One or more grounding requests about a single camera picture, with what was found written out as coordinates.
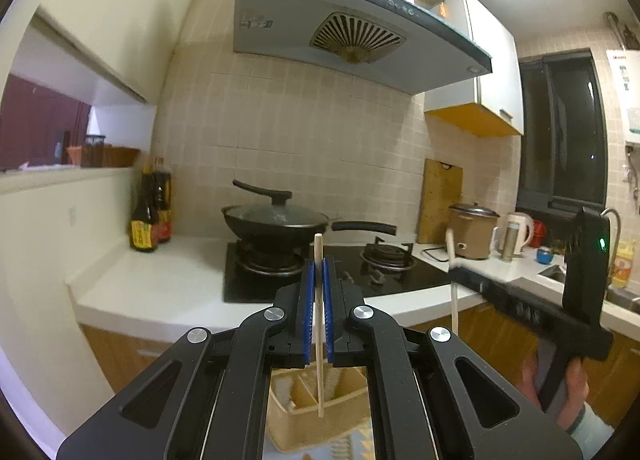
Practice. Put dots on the black gas stove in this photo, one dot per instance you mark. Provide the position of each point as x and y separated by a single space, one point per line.
400 280

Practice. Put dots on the brown woven basket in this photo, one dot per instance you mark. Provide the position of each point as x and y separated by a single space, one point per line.
120 157

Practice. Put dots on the blue patterned tablecloth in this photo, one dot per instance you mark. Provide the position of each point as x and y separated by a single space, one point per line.
345 452

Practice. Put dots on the grey range hood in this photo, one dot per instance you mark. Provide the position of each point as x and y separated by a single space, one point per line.
280 4

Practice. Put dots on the wooden chopstick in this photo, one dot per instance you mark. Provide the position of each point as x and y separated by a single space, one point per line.
318 250

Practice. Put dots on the small blue cup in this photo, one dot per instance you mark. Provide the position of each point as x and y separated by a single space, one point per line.
544 256

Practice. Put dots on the brown rice cooker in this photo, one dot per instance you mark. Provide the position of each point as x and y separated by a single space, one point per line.
475 237

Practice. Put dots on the red label sauce bottle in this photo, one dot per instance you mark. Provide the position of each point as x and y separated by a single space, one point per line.
164 225

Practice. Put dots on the beige plastic utensil basket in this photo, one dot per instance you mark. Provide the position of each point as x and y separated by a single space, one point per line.
295 420

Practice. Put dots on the beige tumbler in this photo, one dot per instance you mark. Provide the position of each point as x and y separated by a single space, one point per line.
510 240

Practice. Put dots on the white and orange wall cabinet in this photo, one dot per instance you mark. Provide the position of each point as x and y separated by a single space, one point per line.
492 64

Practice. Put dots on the person's right hand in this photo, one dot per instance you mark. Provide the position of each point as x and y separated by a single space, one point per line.
575 390

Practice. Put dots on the dark soy sauce bottle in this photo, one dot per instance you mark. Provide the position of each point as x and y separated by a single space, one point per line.
142 230

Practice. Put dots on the metal faucet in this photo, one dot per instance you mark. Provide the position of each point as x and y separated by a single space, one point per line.
616 220

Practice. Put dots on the wooden cutting board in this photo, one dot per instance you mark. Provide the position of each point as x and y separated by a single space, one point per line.
440 200

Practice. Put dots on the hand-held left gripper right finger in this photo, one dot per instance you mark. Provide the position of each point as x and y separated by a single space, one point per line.
327 290

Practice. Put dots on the white water heater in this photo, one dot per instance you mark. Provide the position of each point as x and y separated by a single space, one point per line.
627 89

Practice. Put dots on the metal exhaust pipe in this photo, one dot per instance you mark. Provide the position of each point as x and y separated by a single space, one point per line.
617 27

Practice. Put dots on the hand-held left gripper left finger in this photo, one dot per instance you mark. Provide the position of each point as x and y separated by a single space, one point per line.
310 290

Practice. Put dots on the red container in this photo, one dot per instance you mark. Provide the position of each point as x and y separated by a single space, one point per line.
537 235

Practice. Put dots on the white electric kettle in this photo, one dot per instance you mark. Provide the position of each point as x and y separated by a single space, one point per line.
524 229

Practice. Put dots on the kitchen sink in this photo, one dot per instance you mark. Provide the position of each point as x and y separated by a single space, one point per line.
620 297

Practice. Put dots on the dark window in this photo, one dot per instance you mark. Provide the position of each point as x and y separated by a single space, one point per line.
565 139

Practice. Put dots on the black wok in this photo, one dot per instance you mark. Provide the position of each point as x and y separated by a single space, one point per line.
270 232

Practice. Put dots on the glass wok lid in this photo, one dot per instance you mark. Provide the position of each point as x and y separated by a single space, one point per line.
280 215

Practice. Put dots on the dark jar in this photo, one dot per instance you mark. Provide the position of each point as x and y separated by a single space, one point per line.
95 152

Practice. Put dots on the person's right forearm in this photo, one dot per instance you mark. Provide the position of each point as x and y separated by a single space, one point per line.
592 432

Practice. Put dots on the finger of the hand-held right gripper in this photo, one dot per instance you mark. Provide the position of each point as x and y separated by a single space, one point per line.
515 305

